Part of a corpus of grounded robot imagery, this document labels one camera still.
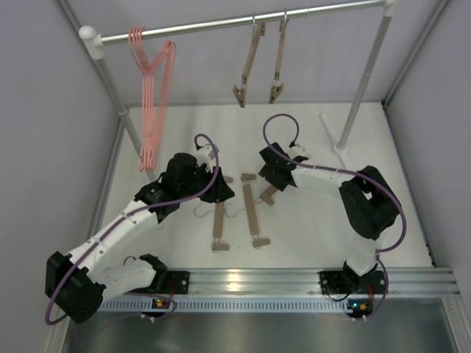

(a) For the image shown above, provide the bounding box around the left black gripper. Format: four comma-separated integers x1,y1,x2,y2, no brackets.
178,164,235,203

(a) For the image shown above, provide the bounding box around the tan clip hanger angled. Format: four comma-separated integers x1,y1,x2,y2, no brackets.
256,185,278,206

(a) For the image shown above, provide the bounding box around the tan clip hanger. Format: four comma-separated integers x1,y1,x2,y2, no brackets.
269,13,288,104
224,173,271,249
194,176,233,253
233,22,266,108

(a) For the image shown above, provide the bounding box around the pink wire hanger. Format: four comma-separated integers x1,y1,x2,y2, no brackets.
131,26,175,171
128,28,171,171
130,27,173,171
132,26,177,170

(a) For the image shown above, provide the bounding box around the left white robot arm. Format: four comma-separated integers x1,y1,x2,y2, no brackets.
45,146,235,324

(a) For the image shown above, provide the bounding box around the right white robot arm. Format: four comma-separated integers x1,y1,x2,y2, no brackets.
258,143,401,294

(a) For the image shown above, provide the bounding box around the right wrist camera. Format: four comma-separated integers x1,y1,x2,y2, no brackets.
288,143,311,160

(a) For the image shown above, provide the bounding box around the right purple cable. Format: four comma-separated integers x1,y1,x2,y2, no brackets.
262,113,407,317

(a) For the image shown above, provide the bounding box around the purple cable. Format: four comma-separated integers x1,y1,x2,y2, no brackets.
43,133,222,327
262,113,407,317

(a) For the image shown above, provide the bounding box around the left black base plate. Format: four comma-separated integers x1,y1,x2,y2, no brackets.
144,271,190,295

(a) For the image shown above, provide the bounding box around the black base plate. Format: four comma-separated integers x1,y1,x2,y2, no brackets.
319,269,386,296
144,271,190,295

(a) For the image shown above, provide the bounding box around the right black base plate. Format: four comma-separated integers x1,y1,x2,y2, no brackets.
319,269,386,296

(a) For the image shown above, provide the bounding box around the grey slotted cable duct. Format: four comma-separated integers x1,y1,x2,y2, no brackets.
99,296,366,314

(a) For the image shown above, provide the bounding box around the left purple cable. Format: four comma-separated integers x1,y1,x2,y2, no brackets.
43,133,222,327

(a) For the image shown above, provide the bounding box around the silver clothes rack rail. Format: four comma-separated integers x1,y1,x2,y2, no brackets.
99,0,387,47

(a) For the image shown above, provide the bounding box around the aluminium mounting rail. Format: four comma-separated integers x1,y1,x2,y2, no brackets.
84,267,461,299

